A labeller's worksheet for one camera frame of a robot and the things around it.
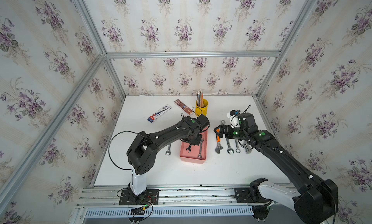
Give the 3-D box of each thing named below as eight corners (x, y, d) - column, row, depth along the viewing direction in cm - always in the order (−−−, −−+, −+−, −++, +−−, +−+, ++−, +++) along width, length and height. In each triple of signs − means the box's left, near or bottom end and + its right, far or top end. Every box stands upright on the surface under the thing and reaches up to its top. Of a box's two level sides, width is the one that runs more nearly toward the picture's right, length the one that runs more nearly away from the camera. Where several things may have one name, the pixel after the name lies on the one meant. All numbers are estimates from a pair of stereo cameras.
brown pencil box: (189, 116, 109) (189, 114, 107) (174, 103, 118) (173, 101, 116) (193, 113, 111) (193, 111, 109) (177, 100, 120) (177, 98, 118)
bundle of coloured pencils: (196, 110, 110) (197, 99, 101) (196, 102, 116) (197, 90, 107) (202, 110, 110) (204, 99, 101) (202, 102, 116) (203, 90, 107)
